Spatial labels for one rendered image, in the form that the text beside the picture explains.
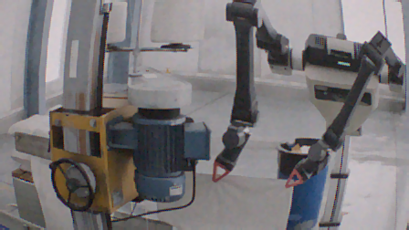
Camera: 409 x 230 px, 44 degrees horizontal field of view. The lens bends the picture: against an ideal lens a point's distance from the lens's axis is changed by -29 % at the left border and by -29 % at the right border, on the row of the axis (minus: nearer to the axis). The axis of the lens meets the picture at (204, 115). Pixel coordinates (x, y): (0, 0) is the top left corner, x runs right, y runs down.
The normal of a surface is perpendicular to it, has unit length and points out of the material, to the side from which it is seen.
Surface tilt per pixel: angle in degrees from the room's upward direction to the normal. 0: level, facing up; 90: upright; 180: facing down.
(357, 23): 90
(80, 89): 90
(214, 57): 90
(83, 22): 90
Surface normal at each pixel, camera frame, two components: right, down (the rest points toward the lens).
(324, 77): -0.18, -0.64
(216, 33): -0.31, 0.18
